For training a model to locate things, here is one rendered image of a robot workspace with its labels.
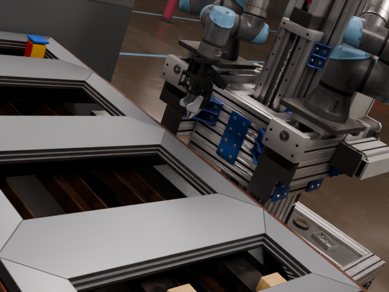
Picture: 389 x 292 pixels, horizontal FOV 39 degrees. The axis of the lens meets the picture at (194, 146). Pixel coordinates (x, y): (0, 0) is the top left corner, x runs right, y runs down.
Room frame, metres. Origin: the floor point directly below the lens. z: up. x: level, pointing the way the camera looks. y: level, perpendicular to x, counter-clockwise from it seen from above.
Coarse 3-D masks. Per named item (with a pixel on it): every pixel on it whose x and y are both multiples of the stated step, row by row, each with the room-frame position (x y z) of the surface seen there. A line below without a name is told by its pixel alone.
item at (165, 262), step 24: (24, 48) 1.96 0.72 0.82; (96, 96) 1.74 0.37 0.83; (216, 192) 1.34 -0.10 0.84; (240, 240) 1.15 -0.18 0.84; (264, 240) 1.21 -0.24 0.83; (0, 264) 0.78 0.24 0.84; (144, 264) 0.93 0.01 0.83; (168, 264) 0.98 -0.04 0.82; (288, 264) 1.15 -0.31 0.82; (96, 288) 0.83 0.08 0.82
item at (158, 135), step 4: (128, 116) 1.63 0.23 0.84; (132, 120) 1.61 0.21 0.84; (136, 120) 1.63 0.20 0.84; (140, 124) 1.61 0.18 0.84; (144, 124) 1.62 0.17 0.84; (148, 124) 1.63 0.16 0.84; (144, 128) 1.59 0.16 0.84; (148, 128) 1.60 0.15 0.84; (152, 128) 1.61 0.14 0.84; (156, 128) 1.62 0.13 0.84; (148, 132) 1.57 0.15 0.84; (152, 132) 1.58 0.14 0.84; (156, 132) 1.59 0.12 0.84; (160, 132) 1.60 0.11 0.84; (152, 136) 1.55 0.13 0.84; (156, 136) 1.56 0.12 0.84; (160, 136) 1.57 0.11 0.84; (156, 140) 1.53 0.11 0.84; (160, 140) 1.54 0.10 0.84
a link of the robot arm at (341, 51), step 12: (336, 48) 1.78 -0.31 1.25; (348, 48) 1.76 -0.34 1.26; (336, 60) 1.75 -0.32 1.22; (348, 60) 1.74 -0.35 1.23; (360, 60) 1.74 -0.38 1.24; (372, 60) 1.76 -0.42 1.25; (324, 72) 1.78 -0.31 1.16; (336, 72) 1.74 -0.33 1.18; (348, 72) 1.73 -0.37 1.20; (360, 72) 1.73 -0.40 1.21; (336, 84) 1.74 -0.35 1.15; (348, 84) 1.74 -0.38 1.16; (360, 84) 1.73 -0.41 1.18
